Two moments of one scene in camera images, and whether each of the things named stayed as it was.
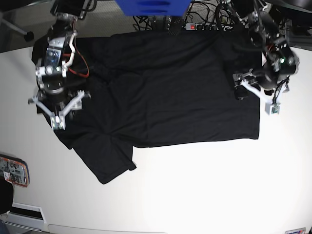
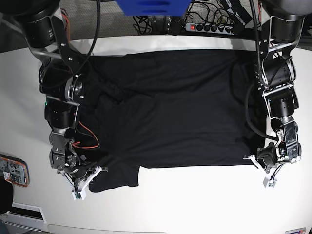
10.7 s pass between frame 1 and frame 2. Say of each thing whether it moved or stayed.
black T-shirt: moved
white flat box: stayed
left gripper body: moved
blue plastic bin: stayed
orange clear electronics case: stayed
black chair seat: stayed
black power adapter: stayed
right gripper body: moved
